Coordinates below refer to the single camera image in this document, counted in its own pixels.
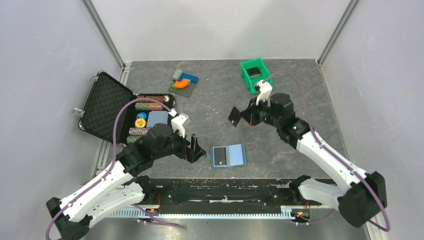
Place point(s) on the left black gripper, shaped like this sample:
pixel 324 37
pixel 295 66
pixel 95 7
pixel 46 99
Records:
pixel 191 155

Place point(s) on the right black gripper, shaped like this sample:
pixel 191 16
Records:
pixel 250 114

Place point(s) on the black credit card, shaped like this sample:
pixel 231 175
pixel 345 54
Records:
pixel 234 116
pixel 219 156

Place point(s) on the blue leather card holder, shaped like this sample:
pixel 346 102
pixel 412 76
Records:
pixel 235 155

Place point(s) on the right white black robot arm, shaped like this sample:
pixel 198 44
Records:
pixel 356 194

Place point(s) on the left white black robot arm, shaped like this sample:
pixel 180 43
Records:
pixel 121 183

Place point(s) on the blue playing card deck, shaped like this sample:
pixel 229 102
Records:
pixel 157 117

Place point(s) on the black object in bin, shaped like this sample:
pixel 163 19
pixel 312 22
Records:
pixel 254 72

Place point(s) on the green plastic bin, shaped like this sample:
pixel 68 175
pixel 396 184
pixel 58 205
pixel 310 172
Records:
pixel 257 62

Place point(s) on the grey lego baseplate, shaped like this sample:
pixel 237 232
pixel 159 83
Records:
pixel 185 92

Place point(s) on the white dealer button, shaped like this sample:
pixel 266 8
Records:
pixel 166 98

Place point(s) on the yellow poker chip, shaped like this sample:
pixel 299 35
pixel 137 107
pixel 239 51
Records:
pixel 140 123

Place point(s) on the top poker chip row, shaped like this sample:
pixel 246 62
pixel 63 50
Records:
pixel 150 98

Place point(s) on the poker chip row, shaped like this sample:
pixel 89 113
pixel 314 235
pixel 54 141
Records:
pixel 136 131
pixel 150 98
pixel 148 106
pixel 133 139

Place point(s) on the blue poker chip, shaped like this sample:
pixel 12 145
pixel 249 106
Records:
pixel 141 115

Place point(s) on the bottom poker chip row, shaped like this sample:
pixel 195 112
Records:
pixel 133 139

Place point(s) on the orange curved lego piece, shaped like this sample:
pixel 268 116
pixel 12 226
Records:
pixel 181 84

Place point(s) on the black poker chip case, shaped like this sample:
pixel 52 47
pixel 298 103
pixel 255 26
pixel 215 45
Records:
pixel 105 99

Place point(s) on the blue lego brick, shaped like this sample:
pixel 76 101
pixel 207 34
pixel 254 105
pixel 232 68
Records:
pixel 192 78

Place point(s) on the grey lego brick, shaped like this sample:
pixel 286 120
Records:
pixel 177 74

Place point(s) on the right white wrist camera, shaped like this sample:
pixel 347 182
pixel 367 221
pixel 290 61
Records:
pixel 264 89

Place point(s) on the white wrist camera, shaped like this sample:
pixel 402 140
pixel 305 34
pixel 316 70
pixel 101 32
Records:
pixel 264 89
pixel 178 122

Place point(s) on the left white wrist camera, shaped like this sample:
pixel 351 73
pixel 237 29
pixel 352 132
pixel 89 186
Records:
pixel 178 122

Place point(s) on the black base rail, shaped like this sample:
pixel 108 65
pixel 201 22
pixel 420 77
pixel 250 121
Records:
pixel 221 195

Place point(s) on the white toothed cable strip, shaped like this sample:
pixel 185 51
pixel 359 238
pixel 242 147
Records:
pixel 133 212

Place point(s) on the right aluminium corner post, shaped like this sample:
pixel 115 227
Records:
pixel 343 21

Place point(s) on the aluminium corner post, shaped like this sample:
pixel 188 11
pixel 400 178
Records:
pixel 343 21
pixel 99 24

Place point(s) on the left aluminium corner post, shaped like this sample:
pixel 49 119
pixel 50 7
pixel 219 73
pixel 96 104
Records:
pixel 99 24

